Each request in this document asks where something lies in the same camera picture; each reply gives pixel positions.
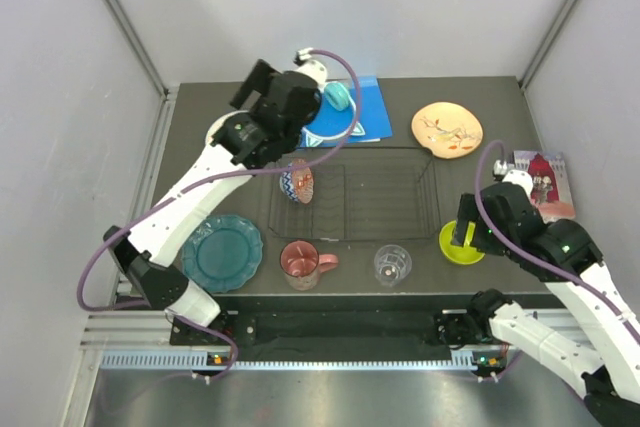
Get lime green bowl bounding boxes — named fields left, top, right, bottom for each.
left=438, top=220, right=485, bottom=266

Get patterned blue red bowl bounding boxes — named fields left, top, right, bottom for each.
left=279, top=158, right=314, bottom=204

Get black wire dish rack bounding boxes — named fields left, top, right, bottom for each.
left=268, top=147, right=441, bottom=243

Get white watermelon pattern plate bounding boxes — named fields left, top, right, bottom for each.
left=205, top=110, right=246, bottom=145

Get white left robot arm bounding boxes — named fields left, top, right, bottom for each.
left=104, top=57, right=328, bottom=344

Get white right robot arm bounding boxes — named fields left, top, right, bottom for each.
left=439, top=169, right=639, bottom=426

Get teal cat ear headphones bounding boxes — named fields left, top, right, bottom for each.
left=299, top=81, right=367, bottom=149

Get illustrated red castle book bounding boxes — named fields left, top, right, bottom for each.
left=513, top=150, right=576, bottom=223

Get blue folder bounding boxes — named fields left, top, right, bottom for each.
left=306, top=76, right=392, bottom=147

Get orange floral plate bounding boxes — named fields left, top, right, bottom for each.
left=411, top=101, right=484, bottom=160

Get clear drinking glass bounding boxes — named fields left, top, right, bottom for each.
left=374, top=245, right=413, bottom=287

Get teal scalloped plate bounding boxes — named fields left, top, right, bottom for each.
left=181, top=215, right=263, bottom=294

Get pink glass mug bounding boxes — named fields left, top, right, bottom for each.
left=280, top=240, right=339, bottom=291

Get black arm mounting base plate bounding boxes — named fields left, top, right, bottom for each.
left=208, top=310, right=493, bottom=348

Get grey slotted cable duct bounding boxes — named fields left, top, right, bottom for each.
left=99, top=349, right=506, bottom=372

